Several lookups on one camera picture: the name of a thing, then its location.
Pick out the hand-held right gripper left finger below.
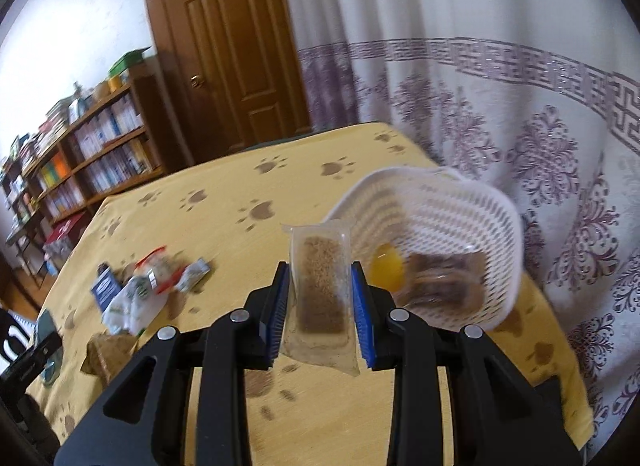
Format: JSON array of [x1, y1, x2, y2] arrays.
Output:
[[52, 261, 292, 466]]

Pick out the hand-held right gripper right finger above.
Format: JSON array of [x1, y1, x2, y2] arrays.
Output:
[[350, 260, 586, 466]]

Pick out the clear packet brown snack bar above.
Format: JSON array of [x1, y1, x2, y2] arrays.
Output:
[[281, 220, 361, 377], [82, 332, 140, 382]]

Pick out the blue cracker packet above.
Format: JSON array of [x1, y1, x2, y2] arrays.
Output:
[[91, 264, 124, 311]]

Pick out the red-trimmed clear snack packet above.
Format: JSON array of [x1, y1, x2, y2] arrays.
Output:
[[134, 245, 183, 294]]

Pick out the white plastic basket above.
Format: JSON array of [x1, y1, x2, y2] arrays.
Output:
[[322, 168, 524, 331]]

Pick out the black chair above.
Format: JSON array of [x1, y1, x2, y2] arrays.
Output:
[[0, 303, 36, 362]]

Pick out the yellow jelly cup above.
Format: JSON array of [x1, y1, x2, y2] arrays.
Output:
[[370, 243, 405, 291]]

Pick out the brown cookie packet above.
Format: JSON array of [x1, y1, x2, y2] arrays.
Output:
[[400, 251, 488, 319]]

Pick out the small silver wrapped packet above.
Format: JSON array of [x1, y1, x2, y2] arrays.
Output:
[[172, 257, 211, 291]]

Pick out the yellow paw print tablecloth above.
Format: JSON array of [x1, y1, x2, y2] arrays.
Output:
[[25, 121, 596, 466]]

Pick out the white green snack packet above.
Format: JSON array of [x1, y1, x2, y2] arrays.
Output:
[[102, 271, 168, 337]]

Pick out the dark wooden side table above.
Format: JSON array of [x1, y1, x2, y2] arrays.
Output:
[[5, 223, 48, 291]]

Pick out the red cardboard box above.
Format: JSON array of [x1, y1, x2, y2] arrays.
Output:
[[42, 211, 88, 261]]

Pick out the rows of books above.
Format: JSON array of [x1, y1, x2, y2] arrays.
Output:
[[0, 96, 153, 227]]

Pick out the wooden bookshelf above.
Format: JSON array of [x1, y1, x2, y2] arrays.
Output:
[[0, 63, 193, 267]]

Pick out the white purple patterned curtain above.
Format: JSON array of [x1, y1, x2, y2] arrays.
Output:
[[277, 0, 640, 452]]

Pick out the brown wooden door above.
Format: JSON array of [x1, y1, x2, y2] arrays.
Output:
[[140, 0, 313, 157]]

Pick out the green box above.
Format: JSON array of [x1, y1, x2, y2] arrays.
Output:
[[109, 47, 151, 77]]

